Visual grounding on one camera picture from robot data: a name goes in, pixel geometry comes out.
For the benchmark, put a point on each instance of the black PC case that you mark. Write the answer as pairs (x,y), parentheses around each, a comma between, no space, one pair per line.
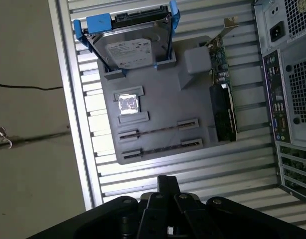
(300,124)

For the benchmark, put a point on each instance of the silver CPU chip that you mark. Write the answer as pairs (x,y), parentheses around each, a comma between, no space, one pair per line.
(128,105)

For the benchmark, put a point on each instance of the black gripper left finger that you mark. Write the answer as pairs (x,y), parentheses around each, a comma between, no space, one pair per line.
(153,216)

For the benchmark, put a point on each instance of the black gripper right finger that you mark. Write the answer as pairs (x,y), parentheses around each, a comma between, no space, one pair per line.
(190,214)

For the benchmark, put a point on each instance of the hard disk in blue carrier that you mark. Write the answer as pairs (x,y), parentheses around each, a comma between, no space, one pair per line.
(133,49)

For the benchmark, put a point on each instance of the grey parts rack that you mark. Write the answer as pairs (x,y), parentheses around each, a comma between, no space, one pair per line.
(163,104)

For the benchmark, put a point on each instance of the small metal floor clip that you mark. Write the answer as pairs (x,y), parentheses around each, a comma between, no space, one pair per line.
(2,132)

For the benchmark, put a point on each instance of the grey power supply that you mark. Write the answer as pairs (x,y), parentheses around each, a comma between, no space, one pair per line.
(277,31)

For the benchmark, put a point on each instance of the green graphics card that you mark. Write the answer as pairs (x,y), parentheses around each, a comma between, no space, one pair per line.
(222,112)

